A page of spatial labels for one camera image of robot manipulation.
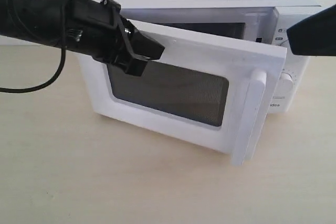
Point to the white control knob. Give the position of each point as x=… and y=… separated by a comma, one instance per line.
x=285, y=83
x=282, y=42

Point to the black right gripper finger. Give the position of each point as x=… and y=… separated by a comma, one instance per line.
x=315, y=35

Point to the white microwave door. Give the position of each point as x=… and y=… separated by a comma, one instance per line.
x=209, y=90

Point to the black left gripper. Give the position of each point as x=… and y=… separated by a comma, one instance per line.
x=98, y=30

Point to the white microwave oven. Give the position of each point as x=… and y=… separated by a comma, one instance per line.
x=259, y=21

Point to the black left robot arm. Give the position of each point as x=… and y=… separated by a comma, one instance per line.
x=37, y=21

